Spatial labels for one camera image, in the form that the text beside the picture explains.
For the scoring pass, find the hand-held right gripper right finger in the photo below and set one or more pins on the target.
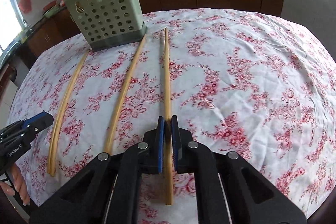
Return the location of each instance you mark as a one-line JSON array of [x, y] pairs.
[[175, 145]]

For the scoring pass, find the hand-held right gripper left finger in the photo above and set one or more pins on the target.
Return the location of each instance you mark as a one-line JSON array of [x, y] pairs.
[[160, 145]]

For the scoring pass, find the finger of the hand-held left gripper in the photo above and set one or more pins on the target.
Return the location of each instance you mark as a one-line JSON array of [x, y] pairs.
[[18, 127], [42, 123]]

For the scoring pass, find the wooden chopstick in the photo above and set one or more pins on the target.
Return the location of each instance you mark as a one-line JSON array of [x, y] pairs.
[[126, 90], [67, 98], [167, 82]]

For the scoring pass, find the green perforated utensil holder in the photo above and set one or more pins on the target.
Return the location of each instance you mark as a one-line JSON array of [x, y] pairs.
[[105, 19]]

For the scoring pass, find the person's left hand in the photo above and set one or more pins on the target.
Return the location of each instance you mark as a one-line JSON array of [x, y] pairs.
[[19, 182]]

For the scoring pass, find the floral white red tablecloth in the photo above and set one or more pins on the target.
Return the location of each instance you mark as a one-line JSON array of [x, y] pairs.
[[236, 82]]

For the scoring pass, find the metal faucet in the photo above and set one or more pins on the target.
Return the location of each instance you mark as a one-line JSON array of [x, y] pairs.
[[26, 24]]

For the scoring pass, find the red plastic bag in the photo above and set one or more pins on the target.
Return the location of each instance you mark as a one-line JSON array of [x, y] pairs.
[[25, 3]]

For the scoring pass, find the aluminium frame window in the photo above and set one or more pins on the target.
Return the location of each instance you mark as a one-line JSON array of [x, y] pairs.
[[8, 19]]

